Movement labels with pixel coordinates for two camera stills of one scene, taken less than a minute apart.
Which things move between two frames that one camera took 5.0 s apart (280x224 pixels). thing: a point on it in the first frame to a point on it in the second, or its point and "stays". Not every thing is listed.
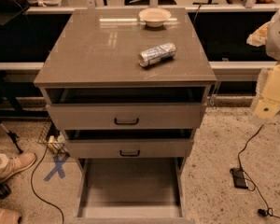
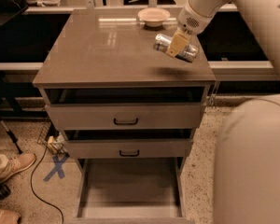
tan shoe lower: (0, 216) stays
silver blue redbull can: (156, 55) to (161, 43)
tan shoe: (4, 166) stays
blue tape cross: (59, 167) stays
